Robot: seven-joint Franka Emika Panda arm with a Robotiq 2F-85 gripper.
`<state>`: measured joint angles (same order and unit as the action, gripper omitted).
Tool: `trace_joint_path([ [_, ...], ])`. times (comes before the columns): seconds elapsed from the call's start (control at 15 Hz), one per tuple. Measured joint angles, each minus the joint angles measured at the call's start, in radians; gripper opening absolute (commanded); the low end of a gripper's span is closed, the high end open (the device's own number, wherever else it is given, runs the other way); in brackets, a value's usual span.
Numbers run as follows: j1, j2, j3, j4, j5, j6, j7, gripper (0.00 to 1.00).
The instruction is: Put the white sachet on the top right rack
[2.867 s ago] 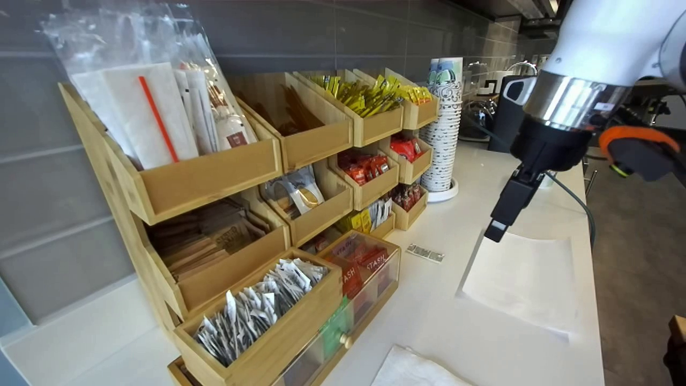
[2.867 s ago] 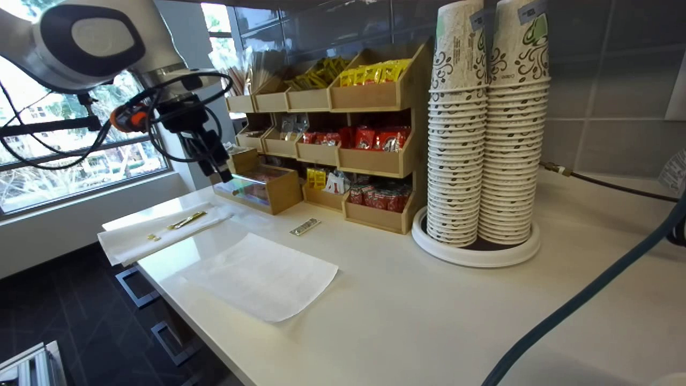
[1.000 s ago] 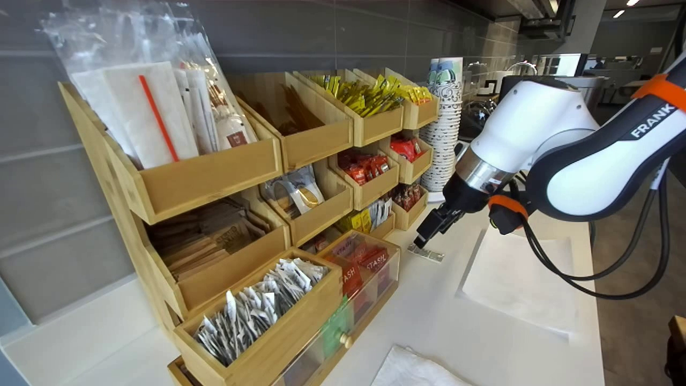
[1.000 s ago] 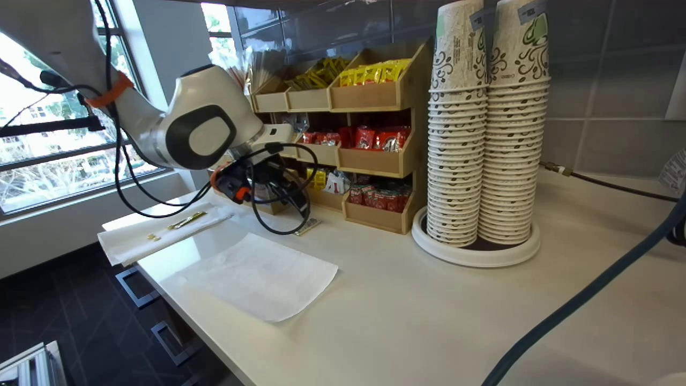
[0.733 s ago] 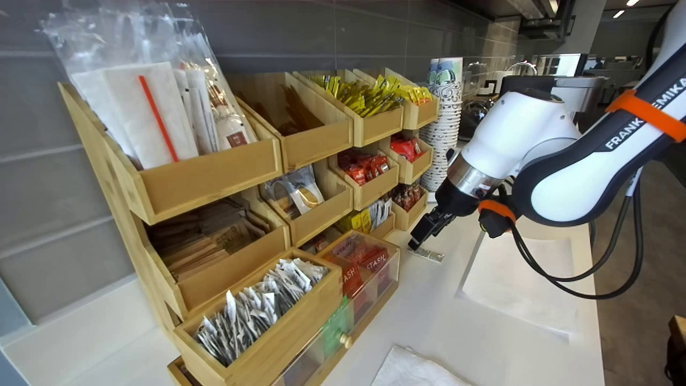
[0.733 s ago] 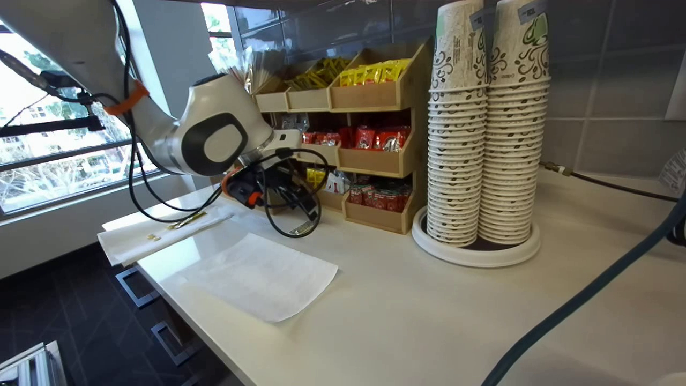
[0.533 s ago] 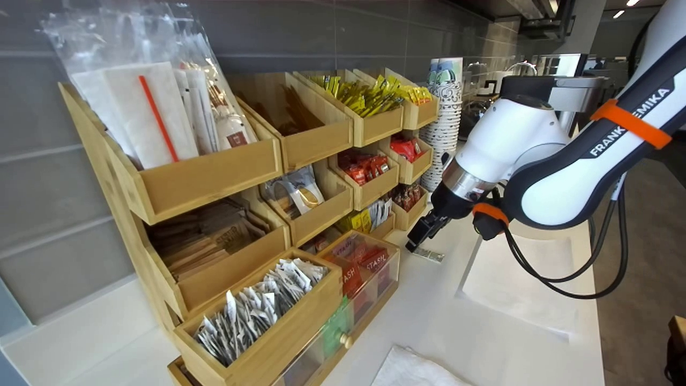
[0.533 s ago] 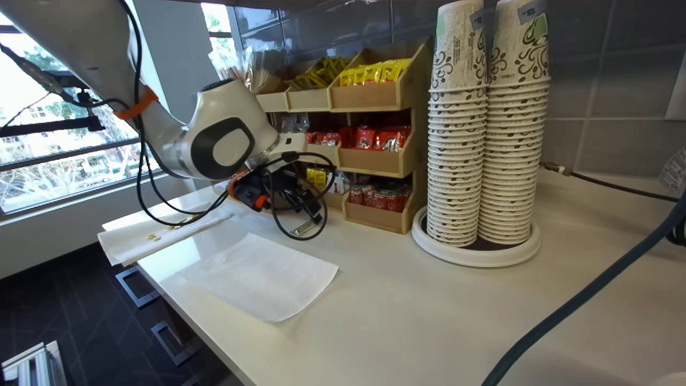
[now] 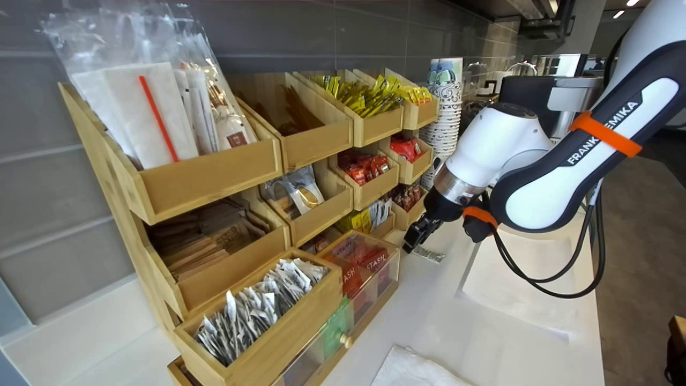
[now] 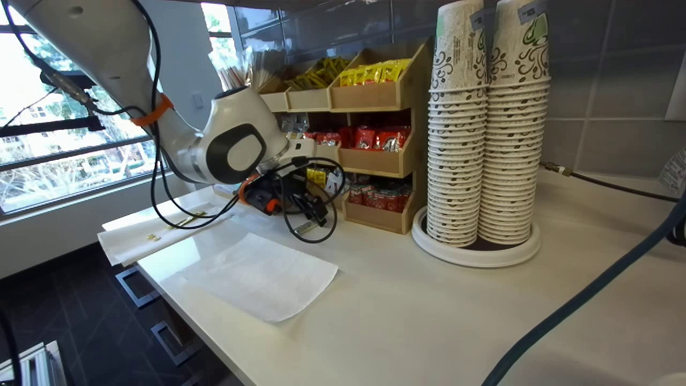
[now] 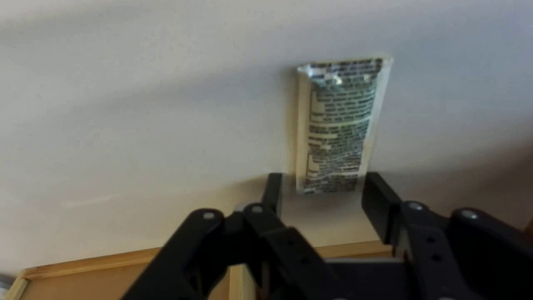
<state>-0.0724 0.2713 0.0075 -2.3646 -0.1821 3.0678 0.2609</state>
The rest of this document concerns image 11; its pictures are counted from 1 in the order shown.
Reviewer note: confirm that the white sachet with printed text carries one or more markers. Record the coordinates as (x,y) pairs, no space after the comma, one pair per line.
(338,123)

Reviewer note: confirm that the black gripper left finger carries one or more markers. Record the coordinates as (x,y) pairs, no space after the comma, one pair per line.
(210,256)

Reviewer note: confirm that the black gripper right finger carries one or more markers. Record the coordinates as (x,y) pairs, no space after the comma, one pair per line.
(443,244)

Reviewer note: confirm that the wooden tiered organizer rack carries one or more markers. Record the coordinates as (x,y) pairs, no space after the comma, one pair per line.
(83,278)

